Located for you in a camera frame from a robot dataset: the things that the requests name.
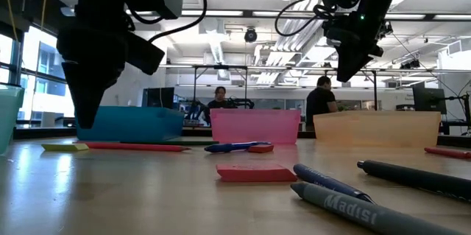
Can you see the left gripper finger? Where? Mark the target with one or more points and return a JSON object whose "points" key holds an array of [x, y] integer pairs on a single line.
{"points": [[143, 54], [90, 91]]}

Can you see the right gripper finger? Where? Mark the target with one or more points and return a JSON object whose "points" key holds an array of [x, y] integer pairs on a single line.
{"points": [[346, 67], [360, 62]]}

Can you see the yellow eraser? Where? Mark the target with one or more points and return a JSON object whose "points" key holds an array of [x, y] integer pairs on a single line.
{"points": [[64, 147]]}

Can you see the pink pencil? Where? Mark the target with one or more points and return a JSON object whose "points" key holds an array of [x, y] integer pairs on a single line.
{"points": [[140, 147]]}

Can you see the red eraser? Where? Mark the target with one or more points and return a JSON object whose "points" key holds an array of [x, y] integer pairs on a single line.
{"points": [[261, 149]]}

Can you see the bright blue pen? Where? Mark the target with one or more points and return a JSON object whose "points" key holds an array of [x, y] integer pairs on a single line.
{"points": [[224, 148]]}

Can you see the black crayon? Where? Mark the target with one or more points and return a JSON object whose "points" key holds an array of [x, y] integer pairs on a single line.
{"points": [[416, 179]]}

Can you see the pink eraser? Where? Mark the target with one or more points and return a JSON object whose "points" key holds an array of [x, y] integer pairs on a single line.
{"points": [[254, 173]]}

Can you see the black background robot arm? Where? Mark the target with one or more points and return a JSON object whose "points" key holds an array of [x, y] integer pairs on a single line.
{"points": [[193, 108]]}

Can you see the person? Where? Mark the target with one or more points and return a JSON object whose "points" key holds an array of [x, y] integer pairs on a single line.
{"points": [[318, 102], [220, 102]]}

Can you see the black monitor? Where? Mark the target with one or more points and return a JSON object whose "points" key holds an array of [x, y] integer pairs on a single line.
{"points": [[158, 98], [428, 100]]}

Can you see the large window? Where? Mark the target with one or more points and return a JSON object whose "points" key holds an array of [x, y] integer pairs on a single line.
{"points": [[37, 80]]}

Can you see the blue plastic bin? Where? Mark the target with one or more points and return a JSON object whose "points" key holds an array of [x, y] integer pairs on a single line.
{"points": [[140, 122]]}

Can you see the orange plastic bin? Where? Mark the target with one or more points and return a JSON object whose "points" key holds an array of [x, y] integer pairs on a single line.
{"points": [[375, 128]]}

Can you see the green plastic bin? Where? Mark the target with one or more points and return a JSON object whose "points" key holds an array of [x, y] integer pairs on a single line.
{"points": [[9, 117]]}

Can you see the overhead light bar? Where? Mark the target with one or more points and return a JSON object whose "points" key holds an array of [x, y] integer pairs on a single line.
{"points": [[221, 13]]}

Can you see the black round ceiling spotlight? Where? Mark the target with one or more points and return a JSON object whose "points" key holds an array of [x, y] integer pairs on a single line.
{"points": [[250, 35]]}

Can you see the pink plastic bin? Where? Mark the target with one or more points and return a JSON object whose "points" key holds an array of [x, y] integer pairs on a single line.
{"points": [[254, 126]]}

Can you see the dark blue pen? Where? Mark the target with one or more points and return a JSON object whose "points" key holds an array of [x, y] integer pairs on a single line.
{"points": [[324, 180]]}

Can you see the grey crayon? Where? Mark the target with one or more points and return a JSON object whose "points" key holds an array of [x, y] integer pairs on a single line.
{"points": [[349, 209]]}

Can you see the black background rig frame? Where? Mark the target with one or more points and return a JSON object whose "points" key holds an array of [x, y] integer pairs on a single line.
{"points": [[221, 67], [375, 95]]}

